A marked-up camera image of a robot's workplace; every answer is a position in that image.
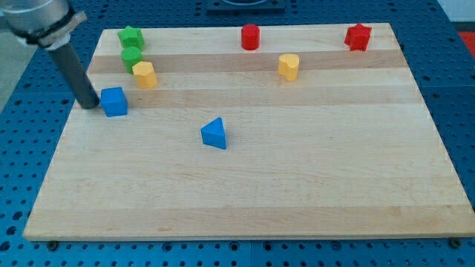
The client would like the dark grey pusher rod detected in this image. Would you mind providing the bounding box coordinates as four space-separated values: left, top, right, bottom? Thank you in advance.
48 42 99 109

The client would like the yellow hexagon block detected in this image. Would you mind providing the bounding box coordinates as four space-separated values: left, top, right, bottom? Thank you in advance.
132 61 158 89

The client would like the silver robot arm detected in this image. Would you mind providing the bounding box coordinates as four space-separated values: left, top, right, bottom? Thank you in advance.
1 0 99 109

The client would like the blue cube block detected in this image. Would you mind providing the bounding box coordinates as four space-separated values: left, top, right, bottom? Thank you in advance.
100 87 128 117

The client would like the green cylinder block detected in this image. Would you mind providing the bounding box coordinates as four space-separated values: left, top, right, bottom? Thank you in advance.
121 47 143 74

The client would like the green star block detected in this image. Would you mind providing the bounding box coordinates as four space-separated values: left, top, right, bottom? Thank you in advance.
117 26 145 50

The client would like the blue triangle block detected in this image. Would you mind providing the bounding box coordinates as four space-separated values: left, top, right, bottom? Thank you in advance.
200 117 226 150

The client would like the red cylinder block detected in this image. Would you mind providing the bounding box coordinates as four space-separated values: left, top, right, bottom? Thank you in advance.
241 24 261 50

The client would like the yellow heart block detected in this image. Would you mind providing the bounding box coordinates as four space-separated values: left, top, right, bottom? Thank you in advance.
278 53 300 82

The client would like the wooden board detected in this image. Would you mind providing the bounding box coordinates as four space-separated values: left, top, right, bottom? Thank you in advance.
24 23 474 241

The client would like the red star block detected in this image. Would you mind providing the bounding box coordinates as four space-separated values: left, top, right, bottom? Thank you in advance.
344 23 372 51

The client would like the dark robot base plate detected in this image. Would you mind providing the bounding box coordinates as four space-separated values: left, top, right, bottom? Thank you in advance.
204 0 286 13

